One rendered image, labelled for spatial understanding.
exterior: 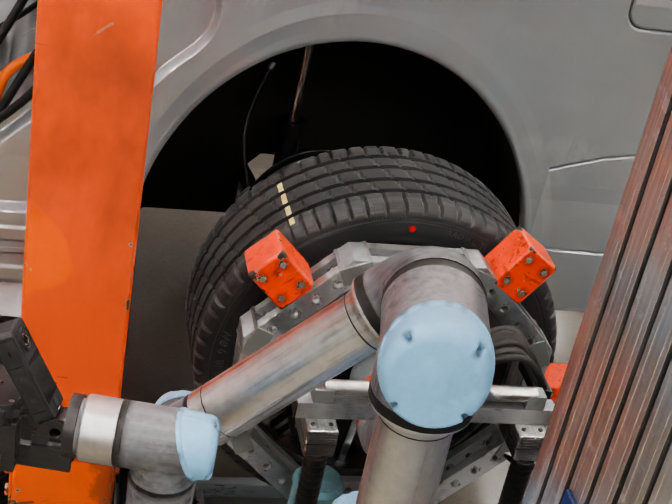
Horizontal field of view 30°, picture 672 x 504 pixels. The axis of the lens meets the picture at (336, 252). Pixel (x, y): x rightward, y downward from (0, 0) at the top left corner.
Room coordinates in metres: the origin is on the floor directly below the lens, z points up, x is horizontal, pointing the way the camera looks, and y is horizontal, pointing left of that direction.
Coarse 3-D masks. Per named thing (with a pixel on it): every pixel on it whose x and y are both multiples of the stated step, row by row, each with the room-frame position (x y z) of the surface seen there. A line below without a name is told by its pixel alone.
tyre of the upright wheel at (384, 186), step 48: (288, 192) 1.92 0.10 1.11; (336, 192) 1.87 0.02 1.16; (384, 192) 1.87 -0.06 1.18; (432, 192) 1.90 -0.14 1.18; (480, 192) 2.02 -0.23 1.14; (240, 240) 1.85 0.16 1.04; (288, 240) 1.79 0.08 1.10; (336, 240) 1.80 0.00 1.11; (384, 240) 1.82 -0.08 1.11; (432, 240) 1.85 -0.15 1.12; (480, 240) 1.87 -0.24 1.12; (192, 288) 1.91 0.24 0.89; (240, 288) 1.76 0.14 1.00; (192, 336) 1.81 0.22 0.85
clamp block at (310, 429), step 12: (300, 420) 1.54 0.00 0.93; (312, 420) 1.52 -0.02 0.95; (324, 420) 1.53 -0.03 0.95; (300, 432) 1.53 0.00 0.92; (312, 432) 1.49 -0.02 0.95; (324, 432) 1.50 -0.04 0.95; (336, 432) 1.50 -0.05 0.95; (300, 444) 1.51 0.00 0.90; (312, 444) 1.49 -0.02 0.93; (324, 444) 1.50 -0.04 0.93; (336, 444) 1.50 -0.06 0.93
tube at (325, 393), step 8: (328, 384) 1.53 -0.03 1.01; (336, 384) 1.54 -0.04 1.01; (344, 384) 1.54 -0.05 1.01; (352, 384) 1.55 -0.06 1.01; (360, 384) 1.55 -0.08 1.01; (368, 384) 1.55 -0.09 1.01; (312, 392) 1.54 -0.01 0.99; (320, 392) 1.53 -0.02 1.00; (328, 392) 1.53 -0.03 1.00; (336, 392) 1.53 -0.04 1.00; (344, 392) 1.54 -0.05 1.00; (352, 392) 1.54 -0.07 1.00; (360, 392) 1.54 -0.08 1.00; (312, 400) 1.53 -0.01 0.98; (320, 400) 1.53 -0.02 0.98; (328, 400) 1.53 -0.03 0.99
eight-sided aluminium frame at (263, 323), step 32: (352, 256) 1.74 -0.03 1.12; (384, 256) 1.78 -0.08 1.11; (480, 256) 1.82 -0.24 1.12; (320, 288) 1.71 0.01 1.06; (256, 320) 1.71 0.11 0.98; (288, 320) 1.70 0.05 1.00; (512, 320) 1.80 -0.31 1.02; (544, 352) 1.82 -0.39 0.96; (512, 384) 1.86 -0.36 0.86; (256, 448) 1.70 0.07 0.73; (480, 448) 1.85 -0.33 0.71; (288, 480) 1.72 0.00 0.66; (352, 480) 1.79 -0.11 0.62; (448, 480) 1.79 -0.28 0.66
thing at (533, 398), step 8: (496, 392) 1.60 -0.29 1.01; (504, 392) 1.61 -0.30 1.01; (512, 392) 1.61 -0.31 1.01; (520, 392) 1.61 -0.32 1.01; (528, 392) 1.62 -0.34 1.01; (536, 392) 1.62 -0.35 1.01; (544, 392) 1.64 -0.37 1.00; (488, 400) 1.60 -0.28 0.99; (496, 400) 1.60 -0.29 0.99; (504, 400) 1.61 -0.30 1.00; (512, 400) 1.61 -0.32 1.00; (520, 400) 1.61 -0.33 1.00; (528, 400) 1.61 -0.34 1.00; (536, 400) 1.62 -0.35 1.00; (544, 400) 1.62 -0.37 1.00; (528, 408) 1.62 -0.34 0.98; (536, 408) 1.62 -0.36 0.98
